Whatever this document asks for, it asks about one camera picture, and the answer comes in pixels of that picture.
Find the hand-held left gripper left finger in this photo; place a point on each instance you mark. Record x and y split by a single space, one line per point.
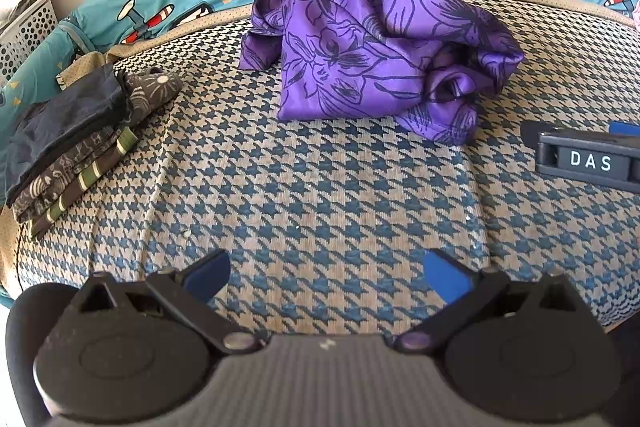
210 274

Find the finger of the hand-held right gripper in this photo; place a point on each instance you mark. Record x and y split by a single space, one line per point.
625 128

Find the folded navy garment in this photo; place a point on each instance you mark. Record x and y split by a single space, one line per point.
60 122

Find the pink cloth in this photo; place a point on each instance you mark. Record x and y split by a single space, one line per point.
636 14

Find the houndstooth bed mat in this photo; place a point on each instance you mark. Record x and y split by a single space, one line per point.
320 207

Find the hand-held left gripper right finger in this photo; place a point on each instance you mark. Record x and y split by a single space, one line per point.
445 274

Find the folded green striped garment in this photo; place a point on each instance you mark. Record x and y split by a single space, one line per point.
95 169

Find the white perforated laundry basket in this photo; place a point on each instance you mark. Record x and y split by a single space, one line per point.
30 27

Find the folded brown patterned garment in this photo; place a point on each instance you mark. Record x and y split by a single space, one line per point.
150 89

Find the purple floral garment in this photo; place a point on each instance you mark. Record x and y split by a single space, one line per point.
360 32

